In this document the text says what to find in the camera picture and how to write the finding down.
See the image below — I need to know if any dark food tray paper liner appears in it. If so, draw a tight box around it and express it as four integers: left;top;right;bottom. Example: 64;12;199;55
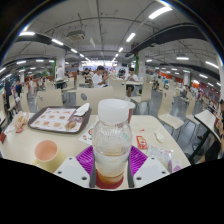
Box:
27;105;93;134

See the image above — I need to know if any person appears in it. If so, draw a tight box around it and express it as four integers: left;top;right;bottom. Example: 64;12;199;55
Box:
92;65;109;88
199;99;224;164
125;67;139;93

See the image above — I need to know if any group of cream chairs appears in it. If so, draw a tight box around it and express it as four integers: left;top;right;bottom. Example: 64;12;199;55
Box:
19;74;201;131

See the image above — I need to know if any black-edged white dining table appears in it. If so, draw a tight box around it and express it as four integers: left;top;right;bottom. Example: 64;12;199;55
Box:
194;109;223;161

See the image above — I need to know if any yellow mug with pink inside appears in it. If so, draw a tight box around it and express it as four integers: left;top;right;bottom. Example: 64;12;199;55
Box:
33;139;64;174

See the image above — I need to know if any group of ceiling lights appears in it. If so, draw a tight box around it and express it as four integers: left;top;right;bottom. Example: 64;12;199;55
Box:
0;5;221;84

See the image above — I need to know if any clear white-capped drink bottle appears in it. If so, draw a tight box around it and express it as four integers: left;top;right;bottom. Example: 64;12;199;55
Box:
91;98;133;185

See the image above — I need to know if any clear plastic food bag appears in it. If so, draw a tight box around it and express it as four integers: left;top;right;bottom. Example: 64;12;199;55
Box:
12;110;30;134

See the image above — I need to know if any colourful sticker sheet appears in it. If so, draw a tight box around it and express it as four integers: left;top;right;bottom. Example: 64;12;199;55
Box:
78;121;98;146

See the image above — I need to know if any white paper napkin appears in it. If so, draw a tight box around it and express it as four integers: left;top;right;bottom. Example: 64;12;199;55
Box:
73;102;91;117

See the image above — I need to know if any clear plastic packet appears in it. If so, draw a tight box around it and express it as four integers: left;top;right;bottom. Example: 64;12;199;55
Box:
146;144;174;164

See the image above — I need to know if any small red packet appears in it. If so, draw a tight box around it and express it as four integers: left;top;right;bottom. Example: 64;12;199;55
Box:
135;135;149;150

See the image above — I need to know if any ceiling air conditioner unit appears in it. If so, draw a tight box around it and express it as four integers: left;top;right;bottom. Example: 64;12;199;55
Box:
66;30;87;42

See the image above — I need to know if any crumpled white tissue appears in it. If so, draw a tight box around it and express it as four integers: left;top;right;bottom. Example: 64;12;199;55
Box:
153;129;165;144

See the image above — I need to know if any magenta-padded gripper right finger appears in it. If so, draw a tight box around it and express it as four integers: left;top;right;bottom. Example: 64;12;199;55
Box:
127;145;171;188

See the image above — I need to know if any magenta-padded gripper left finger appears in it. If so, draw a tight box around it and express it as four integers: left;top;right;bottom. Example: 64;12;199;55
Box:
53;144;98;188

